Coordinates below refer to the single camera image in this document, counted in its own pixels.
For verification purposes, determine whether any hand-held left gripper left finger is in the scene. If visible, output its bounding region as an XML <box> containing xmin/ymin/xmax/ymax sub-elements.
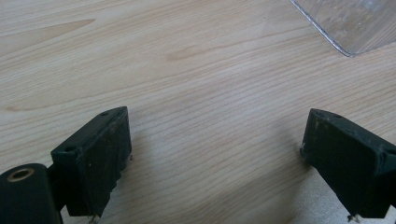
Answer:
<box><xmin>48</xmin><ymin>105</ymin><xmax>133</xmax><ymax>218</ymax></box>

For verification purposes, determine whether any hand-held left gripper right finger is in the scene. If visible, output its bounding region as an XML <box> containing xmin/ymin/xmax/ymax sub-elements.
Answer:
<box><xmin>299</xmin><ymin>107</ymin><xmax>396</xmax><ymax>218</ymax></box>

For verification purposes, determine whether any clear plastic container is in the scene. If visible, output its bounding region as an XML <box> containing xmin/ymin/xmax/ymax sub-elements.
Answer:
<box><xmin>288</xmin><ymin>0</ymin><xmax>396</xmax><ymax>59</ymax></box>

